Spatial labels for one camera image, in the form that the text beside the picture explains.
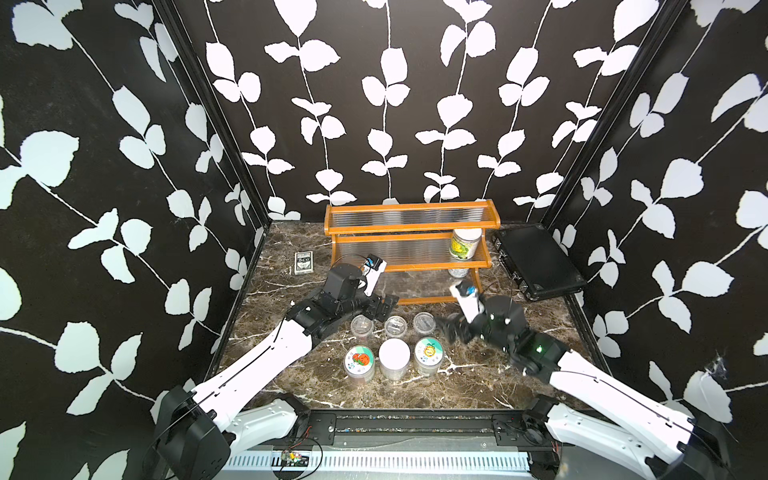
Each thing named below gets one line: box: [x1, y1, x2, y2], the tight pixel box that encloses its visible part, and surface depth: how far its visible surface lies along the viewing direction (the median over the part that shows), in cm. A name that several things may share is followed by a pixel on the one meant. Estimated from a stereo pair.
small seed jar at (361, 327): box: [350, 314, 374, 345], surface depth 88 cm
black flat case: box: [492, 224, 586, 301], surface depth 104 cm
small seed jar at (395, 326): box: [384, 315, 408, 338], surface depth 88 cm
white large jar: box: [378, 338, 411, 381], surface depth 80 cm
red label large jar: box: [344, 345, 375, 384], surface depth 78 cm
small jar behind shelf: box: [447, 268, 470, 278], surface depth 103 cm
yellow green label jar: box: [414, 336, 444, 377], surface depth 81 cm
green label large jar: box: [448, 228, 483, 261], surface depth 87 cm
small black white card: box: [294, 250, 314, 275], surface depth 109 cm
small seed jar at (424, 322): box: [413, 312, 436, 335], surface depth 88 cm
